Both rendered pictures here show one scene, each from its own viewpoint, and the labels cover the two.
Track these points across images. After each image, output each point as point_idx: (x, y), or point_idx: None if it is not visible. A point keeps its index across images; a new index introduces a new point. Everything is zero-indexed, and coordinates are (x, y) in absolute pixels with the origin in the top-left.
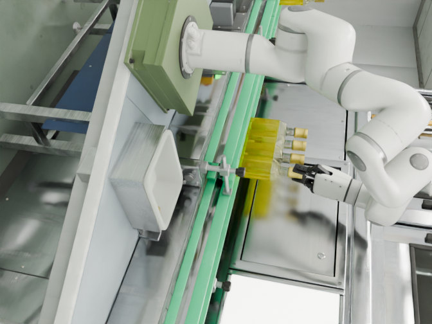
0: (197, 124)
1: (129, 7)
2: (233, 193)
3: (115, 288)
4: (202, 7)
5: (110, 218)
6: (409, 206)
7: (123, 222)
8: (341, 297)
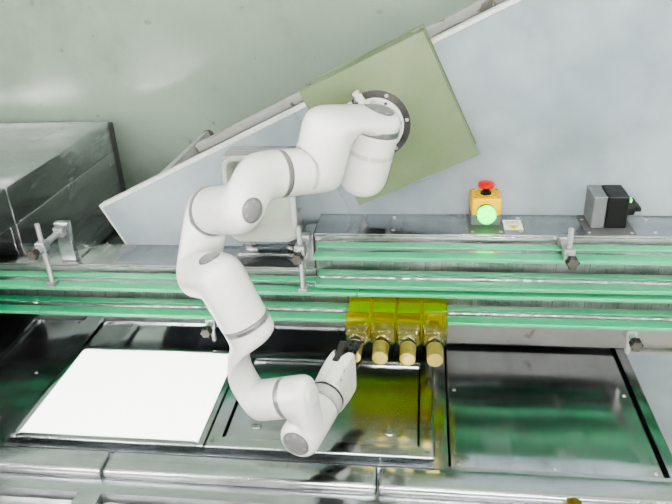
0: (369, 227)
1: None
2: (325, 317)
3: None
4: (441, 112)
5: (214, 179)
6: None
7: None
8: (193, 441)
